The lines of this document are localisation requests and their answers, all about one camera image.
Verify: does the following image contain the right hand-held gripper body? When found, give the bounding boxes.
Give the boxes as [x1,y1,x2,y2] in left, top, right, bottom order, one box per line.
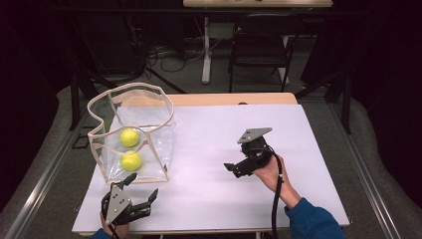
[236,126,275,177]

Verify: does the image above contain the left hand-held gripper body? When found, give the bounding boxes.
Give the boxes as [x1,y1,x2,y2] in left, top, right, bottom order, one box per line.
[101,183,153,227]

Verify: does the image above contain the yellow tennis ball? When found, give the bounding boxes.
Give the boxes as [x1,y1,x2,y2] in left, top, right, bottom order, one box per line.
[118,127,140,148]
[118,150,143,172]

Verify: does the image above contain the clear plastic bag beige trim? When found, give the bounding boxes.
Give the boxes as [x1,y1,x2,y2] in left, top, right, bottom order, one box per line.
[87,82,176,185]

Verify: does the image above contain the person's left hand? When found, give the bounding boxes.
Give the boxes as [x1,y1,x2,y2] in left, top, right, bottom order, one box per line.
[99,212,131,239]

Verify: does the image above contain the person's right hand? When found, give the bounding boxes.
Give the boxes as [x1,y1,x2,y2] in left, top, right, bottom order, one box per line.
[253,153,294,201]

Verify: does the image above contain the wooden table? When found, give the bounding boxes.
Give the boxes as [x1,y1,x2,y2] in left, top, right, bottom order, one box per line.
[79,92,346,237]

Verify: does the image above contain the black metal stand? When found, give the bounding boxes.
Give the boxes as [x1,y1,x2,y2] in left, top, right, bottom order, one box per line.
[295,71,353,135]
[68,71,115,131]

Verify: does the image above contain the black chair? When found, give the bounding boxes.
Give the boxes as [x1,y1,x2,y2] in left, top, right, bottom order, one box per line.
[228,13,305,94]

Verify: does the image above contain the white-legged desk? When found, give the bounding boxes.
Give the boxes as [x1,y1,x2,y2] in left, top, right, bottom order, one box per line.
[182,0,333,85]

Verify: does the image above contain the dark curtain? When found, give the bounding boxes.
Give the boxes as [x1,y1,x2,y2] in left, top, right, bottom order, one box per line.
[347,0,422,204]
[0,0,73,210]

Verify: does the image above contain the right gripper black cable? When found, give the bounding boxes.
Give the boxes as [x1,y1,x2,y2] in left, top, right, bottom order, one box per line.
[252,145,286,239]

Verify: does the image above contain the metal floor rail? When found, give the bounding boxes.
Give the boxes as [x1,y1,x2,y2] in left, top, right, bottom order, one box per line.
[331,103,403,239]
[3,109,91,239]

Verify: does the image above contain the tangle of floor cables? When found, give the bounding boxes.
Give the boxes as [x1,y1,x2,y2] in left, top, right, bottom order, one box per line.
[145,41,207,74]

